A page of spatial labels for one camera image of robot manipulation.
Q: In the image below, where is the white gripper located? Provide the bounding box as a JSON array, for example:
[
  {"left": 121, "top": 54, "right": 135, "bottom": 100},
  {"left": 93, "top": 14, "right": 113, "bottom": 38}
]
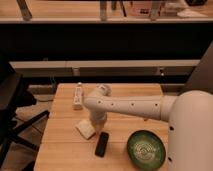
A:
[{"left": 89, "top": 112, "right": 107, "bottom": 134}]

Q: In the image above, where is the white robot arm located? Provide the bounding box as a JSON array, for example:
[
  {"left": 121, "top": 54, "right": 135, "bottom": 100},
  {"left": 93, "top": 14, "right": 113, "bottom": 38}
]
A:
[{"left": 84, "top": 85, "right": 213, "bottom": 171}]

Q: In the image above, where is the black remote control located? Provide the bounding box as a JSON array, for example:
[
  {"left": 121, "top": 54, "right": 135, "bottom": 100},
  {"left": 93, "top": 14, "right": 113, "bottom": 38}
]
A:
[{"left": 95, "top": 132, "right": 109, "bottom": 157}]

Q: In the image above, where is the white tube bottle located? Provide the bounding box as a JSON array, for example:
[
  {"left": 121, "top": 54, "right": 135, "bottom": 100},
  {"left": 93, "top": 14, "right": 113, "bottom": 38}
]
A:
[{"left": 73, "top": 83, "right": 83, "bottom": 110}]

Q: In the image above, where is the green glass bowl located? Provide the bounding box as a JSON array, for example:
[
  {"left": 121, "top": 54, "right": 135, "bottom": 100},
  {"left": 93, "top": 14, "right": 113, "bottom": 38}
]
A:
[{"left": 127, "top": 130, "right": 166, "bottom": 171}]

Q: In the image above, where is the black office chair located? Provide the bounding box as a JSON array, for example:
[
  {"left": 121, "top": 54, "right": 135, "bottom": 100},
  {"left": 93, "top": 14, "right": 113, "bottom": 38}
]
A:
[{"left": 0, "top": 59, "right": 49, "bottom": 168}]

